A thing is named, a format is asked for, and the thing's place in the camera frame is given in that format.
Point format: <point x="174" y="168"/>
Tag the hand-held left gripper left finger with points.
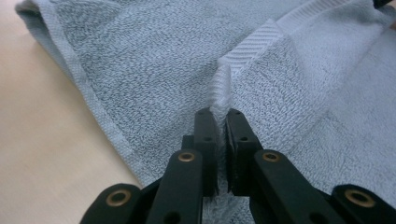
<point x="207" y="149"/>

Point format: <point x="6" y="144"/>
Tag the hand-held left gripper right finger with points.
<point x="239" y="149"/>

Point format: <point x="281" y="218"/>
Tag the grey terry towel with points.
<point x="155" y="77"/>

